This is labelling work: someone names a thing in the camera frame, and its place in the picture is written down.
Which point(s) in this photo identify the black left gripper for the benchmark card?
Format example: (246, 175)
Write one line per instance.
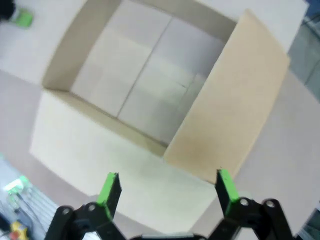
(5, 7)

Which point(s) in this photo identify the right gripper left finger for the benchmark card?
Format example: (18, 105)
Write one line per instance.
(110, 197)

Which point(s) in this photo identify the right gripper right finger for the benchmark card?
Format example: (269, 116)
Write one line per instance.
(228, 192)

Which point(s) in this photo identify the brown cardboard shipping box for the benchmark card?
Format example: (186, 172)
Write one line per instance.
(95, 140)

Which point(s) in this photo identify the green and white device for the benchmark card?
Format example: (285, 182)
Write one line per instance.
(16, 185)

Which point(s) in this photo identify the yellow emergency stop button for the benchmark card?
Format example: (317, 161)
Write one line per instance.
(18, 228)

